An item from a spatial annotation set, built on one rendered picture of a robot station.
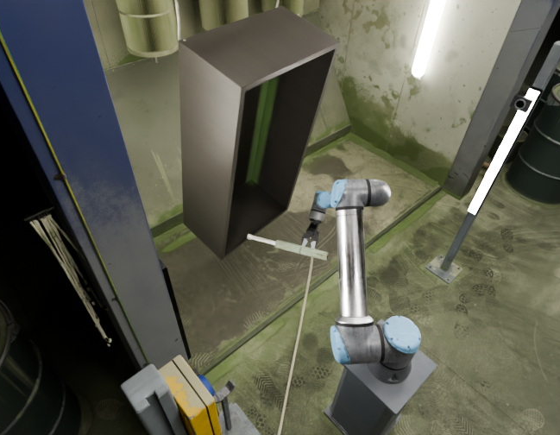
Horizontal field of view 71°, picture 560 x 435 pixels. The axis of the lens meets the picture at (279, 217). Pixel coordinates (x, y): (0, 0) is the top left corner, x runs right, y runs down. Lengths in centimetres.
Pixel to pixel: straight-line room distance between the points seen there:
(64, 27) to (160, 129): 227
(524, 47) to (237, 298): 251
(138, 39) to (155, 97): 54
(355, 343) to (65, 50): 131
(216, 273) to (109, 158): 195
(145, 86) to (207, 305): 161
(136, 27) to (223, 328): 189
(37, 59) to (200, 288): 213
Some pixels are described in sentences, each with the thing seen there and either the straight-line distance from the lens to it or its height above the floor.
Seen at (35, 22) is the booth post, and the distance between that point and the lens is 85.
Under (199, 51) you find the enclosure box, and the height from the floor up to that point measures 168.
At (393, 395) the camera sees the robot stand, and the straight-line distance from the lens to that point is 184.
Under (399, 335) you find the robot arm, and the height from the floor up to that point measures 91.
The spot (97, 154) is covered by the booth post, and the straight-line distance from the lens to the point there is 97.
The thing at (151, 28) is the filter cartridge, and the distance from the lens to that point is 271.
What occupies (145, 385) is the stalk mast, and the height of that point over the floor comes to 164.
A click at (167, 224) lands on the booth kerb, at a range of 311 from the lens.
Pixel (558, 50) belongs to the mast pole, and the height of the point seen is 162.
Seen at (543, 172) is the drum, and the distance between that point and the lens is 398.
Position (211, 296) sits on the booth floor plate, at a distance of 273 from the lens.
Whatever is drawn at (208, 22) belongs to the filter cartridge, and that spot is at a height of 135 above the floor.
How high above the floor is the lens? 228
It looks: 45 degrees down
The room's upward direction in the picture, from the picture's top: 2 degrees clockwise
